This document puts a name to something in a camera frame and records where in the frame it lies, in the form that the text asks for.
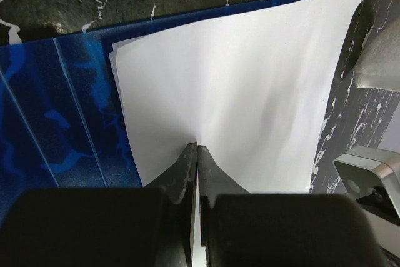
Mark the white paper stack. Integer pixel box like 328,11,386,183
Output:
109,0,371,267

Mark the blue file folder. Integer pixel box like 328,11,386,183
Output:
1,0,299,216

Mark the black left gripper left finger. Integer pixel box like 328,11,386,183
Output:
1,143,198,266

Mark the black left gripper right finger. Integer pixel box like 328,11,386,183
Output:
197,146,384,266

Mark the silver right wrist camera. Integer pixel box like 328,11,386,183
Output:
333,146,399,226

